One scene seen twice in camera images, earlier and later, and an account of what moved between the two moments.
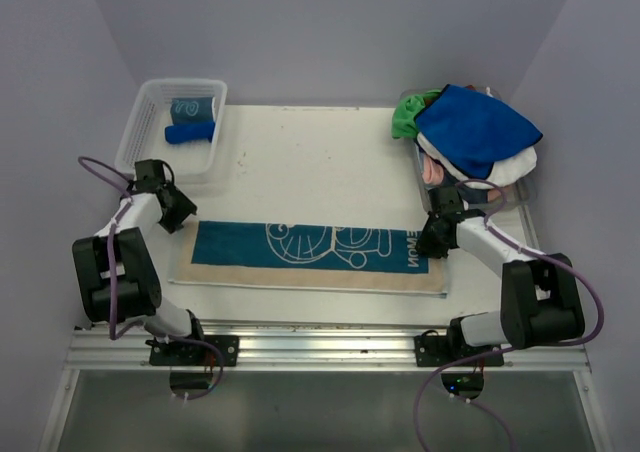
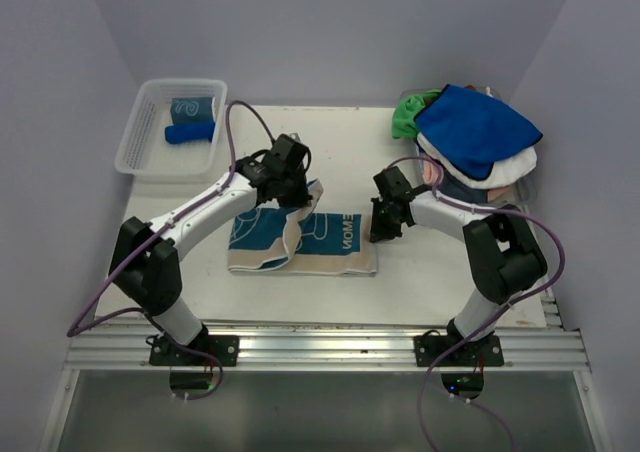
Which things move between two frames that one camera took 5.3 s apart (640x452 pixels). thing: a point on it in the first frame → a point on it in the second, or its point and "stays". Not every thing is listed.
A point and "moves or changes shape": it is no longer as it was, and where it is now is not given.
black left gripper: [184, 208] → [302, 196]
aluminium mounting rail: [309, 348] stays
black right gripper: [424, 245] → [379, 233]
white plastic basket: [178, 121] stays
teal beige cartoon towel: [385, 259] moves or changes shape
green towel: [404, 123] stays
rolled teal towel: [188, 110] stays
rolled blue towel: [177, 133] stays
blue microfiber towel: [473, 129] stays
